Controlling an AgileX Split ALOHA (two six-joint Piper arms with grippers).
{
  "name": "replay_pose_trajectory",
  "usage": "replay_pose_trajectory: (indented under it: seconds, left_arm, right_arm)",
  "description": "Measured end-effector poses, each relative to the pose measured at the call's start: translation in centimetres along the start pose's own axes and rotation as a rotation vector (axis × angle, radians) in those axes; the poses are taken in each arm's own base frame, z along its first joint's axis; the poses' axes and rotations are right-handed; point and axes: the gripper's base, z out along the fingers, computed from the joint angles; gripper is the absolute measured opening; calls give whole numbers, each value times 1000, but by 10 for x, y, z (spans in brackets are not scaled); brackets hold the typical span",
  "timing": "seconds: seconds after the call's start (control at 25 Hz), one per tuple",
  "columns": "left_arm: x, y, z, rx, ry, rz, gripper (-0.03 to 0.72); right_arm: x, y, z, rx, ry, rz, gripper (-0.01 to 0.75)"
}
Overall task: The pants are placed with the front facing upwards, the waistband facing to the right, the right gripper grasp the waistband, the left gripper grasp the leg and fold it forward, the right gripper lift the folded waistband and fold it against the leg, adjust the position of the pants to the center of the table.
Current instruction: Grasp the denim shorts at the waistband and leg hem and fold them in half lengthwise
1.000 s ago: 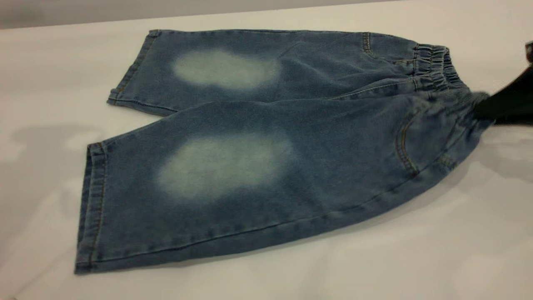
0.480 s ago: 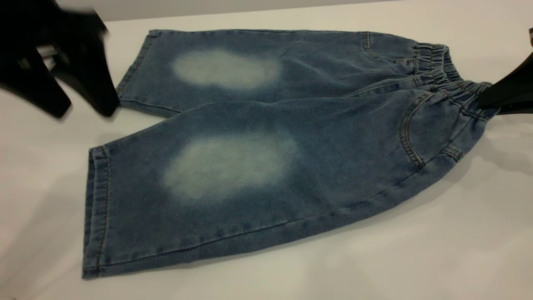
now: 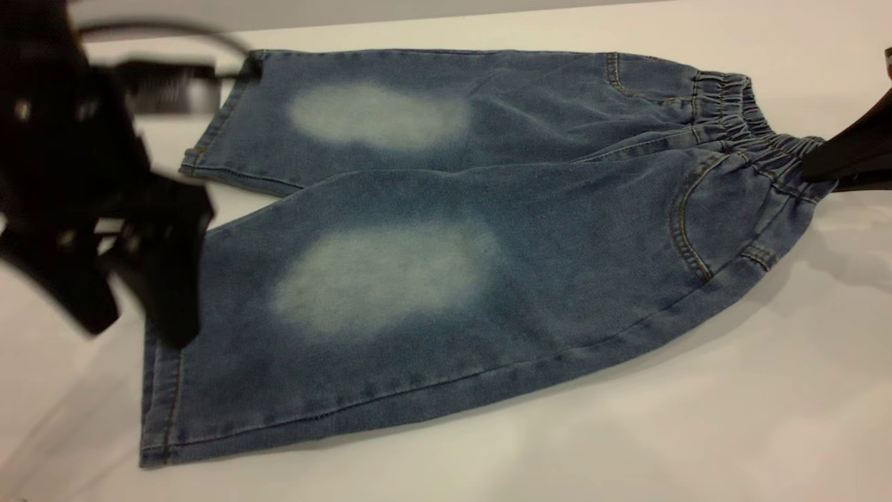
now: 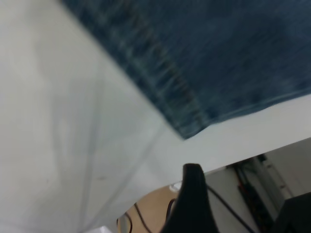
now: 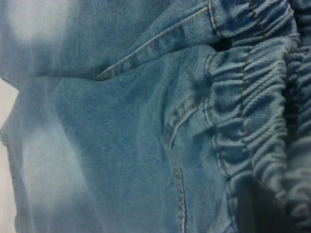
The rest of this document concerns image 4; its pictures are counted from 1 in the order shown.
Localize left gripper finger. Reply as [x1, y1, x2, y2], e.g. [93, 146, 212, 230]
[162, 163, 221, 233]

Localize blue denim pants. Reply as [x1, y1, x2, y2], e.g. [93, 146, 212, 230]
[60, 0, 311, 140]

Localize small white plastic piece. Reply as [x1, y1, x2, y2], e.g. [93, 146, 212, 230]
[169, 182, 183, 193]

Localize grey metal rack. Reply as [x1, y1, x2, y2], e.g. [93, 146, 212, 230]
[232, 154, 296, 220]

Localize black box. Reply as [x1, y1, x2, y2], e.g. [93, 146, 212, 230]
[274, 193, 311, 233]

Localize thin black floor cable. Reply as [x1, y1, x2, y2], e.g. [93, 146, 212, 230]
[206, 185, 255, 233]
[133, 203, 152, 233]
[116, 211, 134, 233]

